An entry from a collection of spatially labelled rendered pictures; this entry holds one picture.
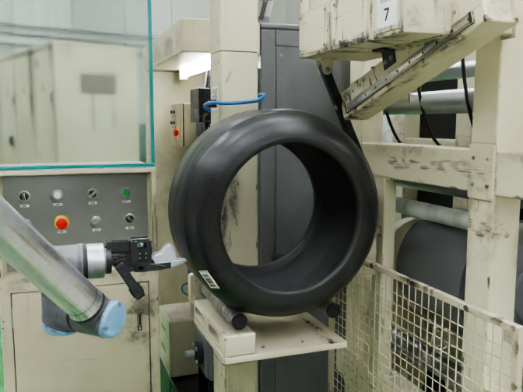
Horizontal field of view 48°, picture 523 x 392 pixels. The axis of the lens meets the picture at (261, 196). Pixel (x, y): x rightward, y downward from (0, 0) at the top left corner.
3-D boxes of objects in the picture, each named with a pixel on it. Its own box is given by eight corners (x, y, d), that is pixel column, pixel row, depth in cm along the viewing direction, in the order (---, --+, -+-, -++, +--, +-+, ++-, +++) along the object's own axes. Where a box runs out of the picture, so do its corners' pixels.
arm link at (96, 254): (88, 282, 145) (85, 274, 154) (108, 281, 147) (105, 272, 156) (87, 247, 144) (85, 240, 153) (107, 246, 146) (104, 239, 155)
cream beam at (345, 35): (296, 59, 190) (296, 13, 188) (364, 62, 198) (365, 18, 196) (401, 33, 133) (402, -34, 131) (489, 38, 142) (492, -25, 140)
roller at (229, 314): (214, 280, 189) (214, 294, 189) (201, 281, 187) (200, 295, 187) (248, 313, 156) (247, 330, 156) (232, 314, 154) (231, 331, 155)
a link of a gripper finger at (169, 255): (188, 244, 154) (153, 246, 151) (188, 267, 155) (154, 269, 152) (186, 243, 157) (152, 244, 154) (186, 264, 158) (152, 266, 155)
